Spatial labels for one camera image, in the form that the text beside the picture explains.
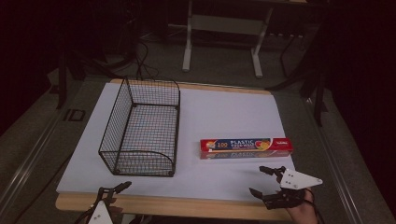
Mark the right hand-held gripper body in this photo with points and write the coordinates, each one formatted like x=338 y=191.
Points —
x=297 y=180

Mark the white metal desk frame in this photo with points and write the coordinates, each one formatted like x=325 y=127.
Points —
x=224 y=25

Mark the black floor bracket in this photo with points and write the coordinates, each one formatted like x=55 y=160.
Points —
x=74 y=115

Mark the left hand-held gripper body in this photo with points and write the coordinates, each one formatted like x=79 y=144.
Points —
x=100 y=214

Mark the white table sheet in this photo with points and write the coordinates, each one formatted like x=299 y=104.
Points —
x=218 y=112

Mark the black metal stand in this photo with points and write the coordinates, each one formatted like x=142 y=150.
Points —
x=314 y=77

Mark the grey metal floor rail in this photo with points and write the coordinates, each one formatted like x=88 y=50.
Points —
x=336 y=161
x=28 y=168

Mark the person's right hand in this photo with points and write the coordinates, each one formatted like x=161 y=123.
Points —
x=300 y=213

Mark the red plastic wrap box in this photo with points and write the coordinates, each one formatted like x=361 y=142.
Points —
x=246 y=144

